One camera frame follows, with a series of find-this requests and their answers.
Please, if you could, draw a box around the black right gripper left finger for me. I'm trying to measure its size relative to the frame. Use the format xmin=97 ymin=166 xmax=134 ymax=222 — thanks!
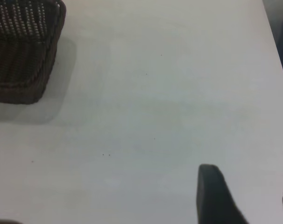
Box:
xmin=196 ymin=164 xmax=249 ymax=224

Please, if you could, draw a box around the dark woven wicker basket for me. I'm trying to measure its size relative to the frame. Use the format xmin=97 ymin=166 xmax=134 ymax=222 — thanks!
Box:
xmin=0 ymin=0 xmax=67 ymax=105

